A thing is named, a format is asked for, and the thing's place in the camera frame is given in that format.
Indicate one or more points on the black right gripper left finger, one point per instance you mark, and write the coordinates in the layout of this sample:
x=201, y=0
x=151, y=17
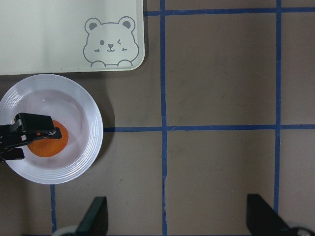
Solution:
x=95, y=220

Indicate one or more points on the orange fruit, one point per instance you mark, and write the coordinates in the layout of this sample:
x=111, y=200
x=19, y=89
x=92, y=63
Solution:
x=50, y=147

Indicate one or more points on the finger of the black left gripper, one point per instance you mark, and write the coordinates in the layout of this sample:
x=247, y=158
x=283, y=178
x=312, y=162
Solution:
x=33, y=123
x=11, y=142

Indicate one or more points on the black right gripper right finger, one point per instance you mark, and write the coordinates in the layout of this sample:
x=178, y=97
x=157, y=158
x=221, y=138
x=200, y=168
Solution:
x=260, y=217

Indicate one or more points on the cream bear tray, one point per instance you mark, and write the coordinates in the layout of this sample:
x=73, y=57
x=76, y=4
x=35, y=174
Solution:
x=59, y=36

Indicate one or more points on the white round plate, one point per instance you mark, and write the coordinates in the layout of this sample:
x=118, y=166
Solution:
x=71, y=105

